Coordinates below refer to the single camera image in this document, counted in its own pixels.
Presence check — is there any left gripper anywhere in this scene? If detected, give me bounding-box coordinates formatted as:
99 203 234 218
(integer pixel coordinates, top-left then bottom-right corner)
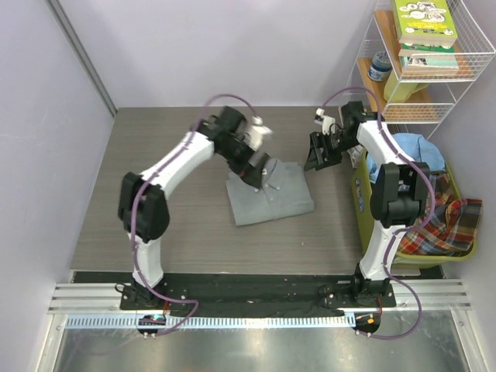
219 136 270 190

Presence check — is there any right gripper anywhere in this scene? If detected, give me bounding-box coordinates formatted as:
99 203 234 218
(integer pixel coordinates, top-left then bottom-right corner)
304 131 359 172

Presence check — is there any grey long sleeve shirt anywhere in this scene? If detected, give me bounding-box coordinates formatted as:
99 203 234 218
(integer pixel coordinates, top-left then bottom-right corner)
226 158 315 226

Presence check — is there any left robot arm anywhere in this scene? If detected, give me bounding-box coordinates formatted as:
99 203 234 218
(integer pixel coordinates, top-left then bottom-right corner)
118 106 273 309

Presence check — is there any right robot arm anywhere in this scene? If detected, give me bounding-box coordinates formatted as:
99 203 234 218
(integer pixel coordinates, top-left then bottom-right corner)
304 101 433 309

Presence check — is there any plastic wrapped paper packet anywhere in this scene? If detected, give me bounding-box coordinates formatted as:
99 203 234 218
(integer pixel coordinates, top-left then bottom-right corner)
347 146 364 168

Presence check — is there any green laundry basket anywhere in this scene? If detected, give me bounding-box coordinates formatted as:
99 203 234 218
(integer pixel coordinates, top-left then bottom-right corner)
351 152 477 268

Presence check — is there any light blue shirt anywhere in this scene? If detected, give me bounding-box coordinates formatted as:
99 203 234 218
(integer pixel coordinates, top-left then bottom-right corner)
365 133 446 184

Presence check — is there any yellow green cloth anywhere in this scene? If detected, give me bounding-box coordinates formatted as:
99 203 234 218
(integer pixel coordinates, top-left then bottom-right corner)
384 72 429 103

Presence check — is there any small blue white jar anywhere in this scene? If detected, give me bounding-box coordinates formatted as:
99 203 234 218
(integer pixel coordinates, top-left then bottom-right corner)
367 51 392 82

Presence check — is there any lower stacked book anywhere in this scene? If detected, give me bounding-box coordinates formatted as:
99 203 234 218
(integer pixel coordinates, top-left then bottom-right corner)
398 43 459 72

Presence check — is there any plaid shirt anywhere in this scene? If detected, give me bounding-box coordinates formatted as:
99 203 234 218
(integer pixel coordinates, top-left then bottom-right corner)
398 172 483 257

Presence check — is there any green book on top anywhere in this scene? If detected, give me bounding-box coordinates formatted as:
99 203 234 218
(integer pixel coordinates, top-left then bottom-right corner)
391 0 458 47

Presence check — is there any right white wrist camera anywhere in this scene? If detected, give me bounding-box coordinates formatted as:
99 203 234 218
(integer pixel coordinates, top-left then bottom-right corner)
314 108 336 136

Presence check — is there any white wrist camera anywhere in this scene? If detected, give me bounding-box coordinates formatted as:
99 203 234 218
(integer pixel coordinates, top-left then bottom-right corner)
314 108 336 136
245 116 273 151

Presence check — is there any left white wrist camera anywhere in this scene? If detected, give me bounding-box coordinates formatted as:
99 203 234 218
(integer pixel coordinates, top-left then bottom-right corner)
245 116 273 151

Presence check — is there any white wire shelf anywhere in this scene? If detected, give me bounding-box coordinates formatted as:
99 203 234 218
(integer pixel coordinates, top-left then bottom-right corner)
343 1 495 131

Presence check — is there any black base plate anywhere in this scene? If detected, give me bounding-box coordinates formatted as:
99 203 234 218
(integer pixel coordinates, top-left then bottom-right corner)
115 274 397 332

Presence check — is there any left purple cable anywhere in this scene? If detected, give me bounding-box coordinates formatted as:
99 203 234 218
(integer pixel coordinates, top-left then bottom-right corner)
129 93 261 336

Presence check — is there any aluminium rail frame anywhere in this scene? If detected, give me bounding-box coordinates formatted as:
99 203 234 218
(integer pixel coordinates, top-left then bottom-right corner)
37 273 490 371

